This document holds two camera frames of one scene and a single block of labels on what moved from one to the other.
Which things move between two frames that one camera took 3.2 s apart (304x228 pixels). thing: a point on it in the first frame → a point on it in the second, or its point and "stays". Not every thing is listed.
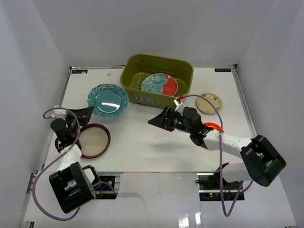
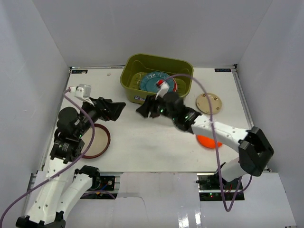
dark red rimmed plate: (95, 139) stays
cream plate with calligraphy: (205, 106) stays
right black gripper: (160, 121) → (150, 105)
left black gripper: (71, 116) → (102, 108)
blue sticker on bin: (138, 98) stays
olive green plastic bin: (156, 81) stays
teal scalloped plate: (109, 100) → (148, 81)
